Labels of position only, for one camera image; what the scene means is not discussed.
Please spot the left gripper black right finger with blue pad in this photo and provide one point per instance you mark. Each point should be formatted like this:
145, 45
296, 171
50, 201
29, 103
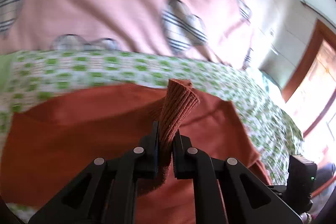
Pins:
225, 191

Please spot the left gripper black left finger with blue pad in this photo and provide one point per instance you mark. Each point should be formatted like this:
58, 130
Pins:
106, 190

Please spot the orange knit patterned sweater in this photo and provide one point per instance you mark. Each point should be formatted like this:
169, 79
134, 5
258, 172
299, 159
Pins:
48, 145

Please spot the green white checkered quilt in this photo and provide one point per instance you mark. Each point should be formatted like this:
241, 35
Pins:
31, 77

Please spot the pink duvet with plaid hearts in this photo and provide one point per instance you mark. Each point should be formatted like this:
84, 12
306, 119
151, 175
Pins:
210, 30

